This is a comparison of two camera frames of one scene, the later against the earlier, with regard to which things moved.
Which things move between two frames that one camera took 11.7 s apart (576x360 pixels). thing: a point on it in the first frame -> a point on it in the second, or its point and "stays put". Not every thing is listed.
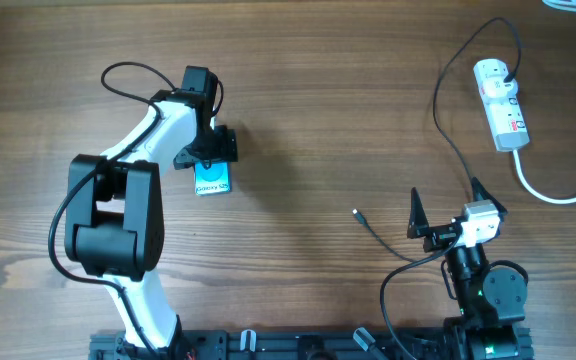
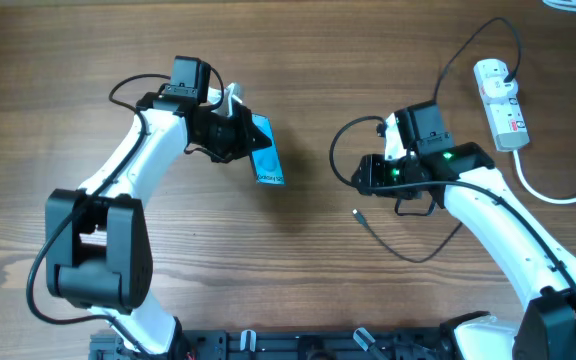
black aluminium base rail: x=321 y=344 stays put
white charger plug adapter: x=495 y=88 stays put
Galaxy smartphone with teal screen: x=217 y=179 -> x=267 y=161
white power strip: x=505 y=119 stays put
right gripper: x=439 y=235 -> x=372 y=166
